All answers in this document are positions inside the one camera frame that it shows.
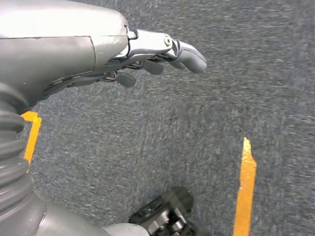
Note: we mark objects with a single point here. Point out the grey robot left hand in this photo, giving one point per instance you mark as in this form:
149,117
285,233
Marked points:
61,49

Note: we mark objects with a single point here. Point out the yellow floor tape marking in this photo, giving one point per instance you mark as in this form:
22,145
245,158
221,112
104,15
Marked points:
33,136

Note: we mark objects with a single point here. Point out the robot left arm ribbed sleeve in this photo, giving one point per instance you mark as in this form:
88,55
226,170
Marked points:
12,156

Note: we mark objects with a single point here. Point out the black robot left foot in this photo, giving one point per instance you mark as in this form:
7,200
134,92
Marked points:
169,211

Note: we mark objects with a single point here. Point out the yellow floor tape strip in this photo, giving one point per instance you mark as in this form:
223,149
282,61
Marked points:
245,189

